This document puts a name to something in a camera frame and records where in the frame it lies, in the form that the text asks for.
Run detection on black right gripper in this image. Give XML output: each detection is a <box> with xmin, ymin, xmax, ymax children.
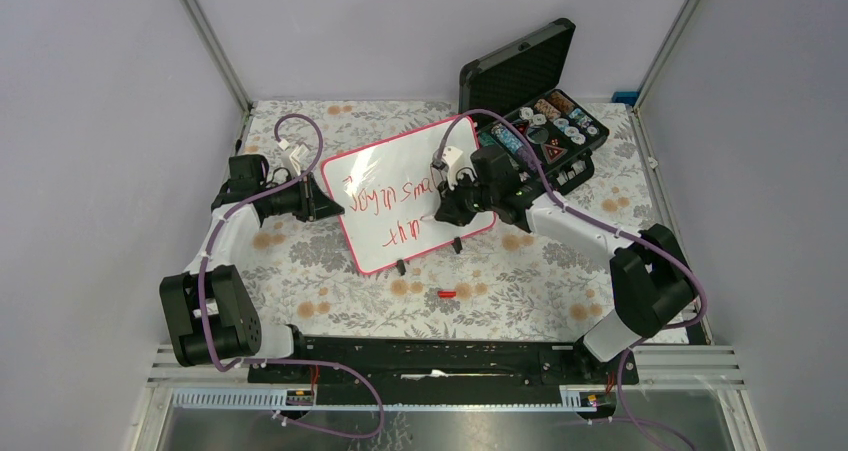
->
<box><xmin>436</xmin><ymin>170</ymin><xmax>498</xmax><ymax>227</ymax></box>

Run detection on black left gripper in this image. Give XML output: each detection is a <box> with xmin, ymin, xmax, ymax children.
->
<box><xmin>261</xmin><ymin>170</ymin><xmax>344</xmax><ymax>222</ymax></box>

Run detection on pink framed whiteboard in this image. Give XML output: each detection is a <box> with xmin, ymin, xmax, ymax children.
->
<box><xmin>321</xmin><ymin>117</ymin><xmax>496</xmax><ymax>275</ymax></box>

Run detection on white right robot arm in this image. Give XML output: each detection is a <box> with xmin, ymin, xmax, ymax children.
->
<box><xmin>431</xmin><ymin>146</ymin><xmax>698</xmax><ymax>383</ymax></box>

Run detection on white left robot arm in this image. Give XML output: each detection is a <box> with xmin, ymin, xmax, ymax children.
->
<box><xmin>159</xmin><ymin>154</ymin><xmax>344</xmax><ymax>367</ymax></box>

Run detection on floral tablecloth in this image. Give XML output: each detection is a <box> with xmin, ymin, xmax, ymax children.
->
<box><xmin>238</xmin><ymin>101</ymin><xmax>660</xmax><ymax>341</ymax></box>

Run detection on black poker chip case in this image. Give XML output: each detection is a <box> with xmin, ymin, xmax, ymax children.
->
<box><xmin>458</xmin><ymin>18</ymin><xmax>609</xmax><ymax>195</ymax></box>

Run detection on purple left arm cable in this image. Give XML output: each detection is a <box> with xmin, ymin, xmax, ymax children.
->
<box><xmin>197</xmin><ymin>113</ymin><xmax>386</xmax><ymax>441</ymax></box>

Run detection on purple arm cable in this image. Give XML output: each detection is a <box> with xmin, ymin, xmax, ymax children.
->
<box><xmin>431</xmin><ymin>108</ymin><xmax>709</xmax><ymax>449</ymax></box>
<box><xmin>197</xmin><ymin>113</ymin><xmax>386</xmax><ymax>441</ymax></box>

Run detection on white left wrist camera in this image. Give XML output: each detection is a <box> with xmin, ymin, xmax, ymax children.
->
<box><xmin>277</xmin><ymin>138</ymin><xmax>309</xmax><ymax>178</ymax></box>

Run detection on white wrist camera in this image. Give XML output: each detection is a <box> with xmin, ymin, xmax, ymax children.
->
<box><xmin>277</xmin><ymin>138</ymin><xmax>309</xmax><ymax>178</ymax></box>
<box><xmin>431</xmin><ymin>146</ymin><xmax>476</xmax><ymax>190</ymax></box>

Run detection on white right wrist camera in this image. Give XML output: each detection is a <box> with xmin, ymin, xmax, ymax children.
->
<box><xmin>431</xmin><ymin>146</ymin><xmax>476</xmax><ymax>190</ymax></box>

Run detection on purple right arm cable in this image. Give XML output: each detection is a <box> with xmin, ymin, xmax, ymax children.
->
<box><xmin>431</xmin><ymin>108</ymin><xmax>709</xmax><ymax>449</ymax></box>

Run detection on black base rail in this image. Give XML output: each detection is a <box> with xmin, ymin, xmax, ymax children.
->
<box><xmin>248</xmin><ymin>334</ymin><xmax>639</xmax><ymax>404</ymax></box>

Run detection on blue object behind frame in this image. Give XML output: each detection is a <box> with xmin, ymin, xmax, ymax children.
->
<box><xmin>610</xmin><ymin>91</ymin><xmax>640</xmax><ymax>107</ymax></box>

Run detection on white cable duct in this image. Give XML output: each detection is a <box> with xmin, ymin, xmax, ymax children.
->
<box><xmin>171</xmin><ymin>387</ymin><xmax>597</xmax><ymax>412</ymax></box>

